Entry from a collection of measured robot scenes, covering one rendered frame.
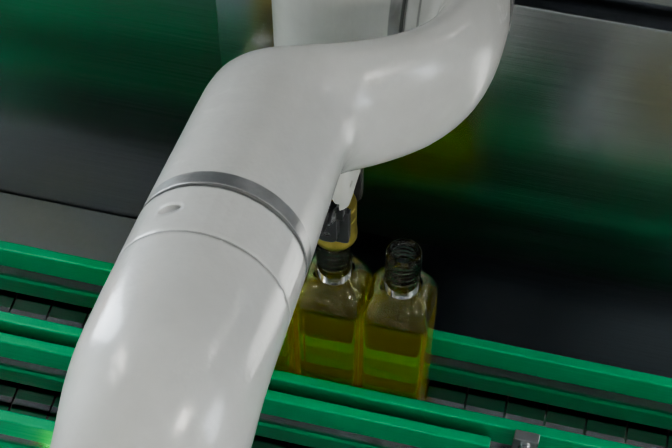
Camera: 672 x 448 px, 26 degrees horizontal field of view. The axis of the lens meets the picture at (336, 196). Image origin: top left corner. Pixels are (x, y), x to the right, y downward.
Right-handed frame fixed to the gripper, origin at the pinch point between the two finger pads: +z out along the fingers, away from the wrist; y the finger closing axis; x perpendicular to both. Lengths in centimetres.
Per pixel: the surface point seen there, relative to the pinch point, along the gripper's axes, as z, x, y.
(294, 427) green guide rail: 28.2, -2.5, 6.1
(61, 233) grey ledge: 31.4, -31.9, -11.0
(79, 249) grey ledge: 31.5, -29.4, -9.5
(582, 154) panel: 3.7, 18.0, -12.0
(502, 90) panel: -2.5, 10.7, -11.9
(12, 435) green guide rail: 25.9, -26.4, 14.0
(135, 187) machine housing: 25.9, -24.5, -14.7
